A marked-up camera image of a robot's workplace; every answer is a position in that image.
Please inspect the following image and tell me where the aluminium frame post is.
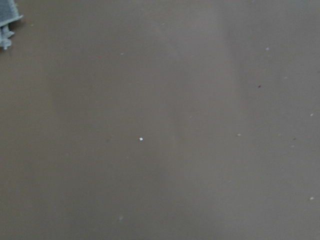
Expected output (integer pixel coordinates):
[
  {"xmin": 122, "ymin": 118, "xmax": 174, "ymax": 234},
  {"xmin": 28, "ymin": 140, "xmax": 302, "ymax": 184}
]
[{"xmin": 0, "ymin": 0, "xmax": 23, "ymax": 50}]

